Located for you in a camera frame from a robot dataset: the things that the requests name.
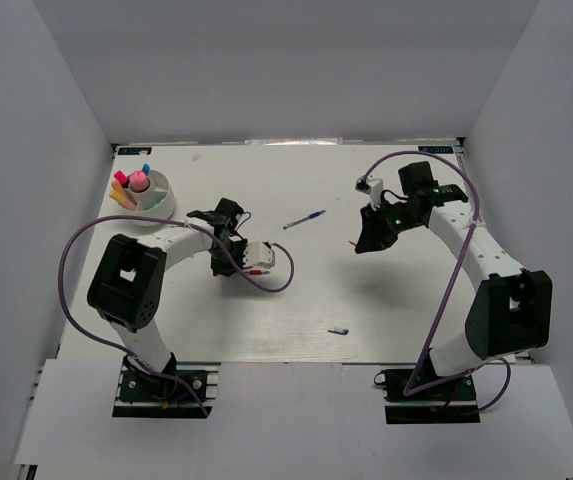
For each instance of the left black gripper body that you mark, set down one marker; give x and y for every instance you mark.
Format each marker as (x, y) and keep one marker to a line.
(237, 250)

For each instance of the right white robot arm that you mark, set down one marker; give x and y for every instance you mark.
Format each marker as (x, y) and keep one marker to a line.
(511, 310)

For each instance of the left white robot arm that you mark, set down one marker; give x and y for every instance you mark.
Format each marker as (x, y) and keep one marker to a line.
(127, 285)

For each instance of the orange pink highlighter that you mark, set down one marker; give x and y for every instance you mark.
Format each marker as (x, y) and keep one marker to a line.
(122, 200)

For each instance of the blue pen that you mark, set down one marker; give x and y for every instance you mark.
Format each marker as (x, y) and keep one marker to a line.
(307, 218)

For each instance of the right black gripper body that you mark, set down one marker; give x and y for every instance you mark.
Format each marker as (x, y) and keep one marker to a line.
(400, 216)

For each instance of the blue label sticker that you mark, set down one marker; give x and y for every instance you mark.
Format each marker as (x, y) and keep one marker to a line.
(134, 151)
(437, 149)

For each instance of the blue label sticker right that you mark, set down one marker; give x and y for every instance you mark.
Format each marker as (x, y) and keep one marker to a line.
(437, 149)

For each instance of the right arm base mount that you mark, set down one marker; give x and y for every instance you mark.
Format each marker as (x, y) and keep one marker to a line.
(451, 403)

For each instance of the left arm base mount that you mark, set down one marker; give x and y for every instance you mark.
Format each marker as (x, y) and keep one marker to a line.
(139, 395)

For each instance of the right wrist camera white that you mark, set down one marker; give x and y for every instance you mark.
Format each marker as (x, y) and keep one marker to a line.
(373, 187)

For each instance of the blue label sticker left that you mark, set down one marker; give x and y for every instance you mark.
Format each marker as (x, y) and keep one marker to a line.
(134, 151)

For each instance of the white round organizer container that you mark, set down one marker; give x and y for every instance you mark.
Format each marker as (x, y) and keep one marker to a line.
(160, 189)

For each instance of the pink black highlighter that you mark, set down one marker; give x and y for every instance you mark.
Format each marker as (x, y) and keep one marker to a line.
(122, 179)

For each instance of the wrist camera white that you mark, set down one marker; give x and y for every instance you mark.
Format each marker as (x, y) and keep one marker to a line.
(258, 255)
(373, 187)

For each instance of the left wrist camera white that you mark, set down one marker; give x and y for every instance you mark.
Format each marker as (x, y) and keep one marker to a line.
(258, 255)

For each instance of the grey orange highlighter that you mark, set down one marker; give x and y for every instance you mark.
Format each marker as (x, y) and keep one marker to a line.
(116, 186)

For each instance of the pink glue bottle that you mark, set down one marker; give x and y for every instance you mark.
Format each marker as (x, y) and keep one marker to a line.
(139, 182)

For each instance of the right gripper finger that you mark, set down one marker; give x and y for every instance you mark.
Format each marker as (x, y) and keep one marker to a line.
(377, 241)
(369, 223)

